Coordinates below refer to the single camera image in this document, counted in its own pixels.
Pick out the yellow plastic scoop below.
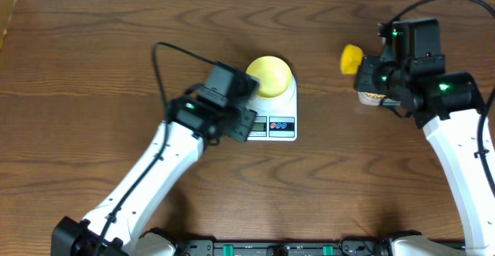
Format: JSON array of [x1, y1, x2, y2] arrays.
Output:
[[340, 44, 364, 75]]

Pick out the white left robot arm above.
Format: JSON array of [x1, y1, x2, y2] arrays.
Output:
[[50, 63, 259, 255]]

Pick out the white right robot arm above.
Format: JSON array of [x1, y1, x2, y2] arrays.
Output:
[[340, 18, 494, 255]]

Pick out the white digital kitchen scale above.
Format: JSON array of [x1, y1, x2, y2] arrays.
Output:
[[247, 76, 298, 142]]

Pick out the yellow bowl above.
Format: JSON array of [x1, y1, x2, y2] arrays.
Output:
[[247, 56, 292, 98]]

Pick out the clear container of soybeans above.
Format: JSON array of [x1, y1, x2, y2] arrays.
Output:
[[357, 91, 401, 107]]

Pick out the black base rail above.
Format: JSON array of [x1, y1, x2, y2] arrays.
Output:
[[174, 237, 391, 256]]

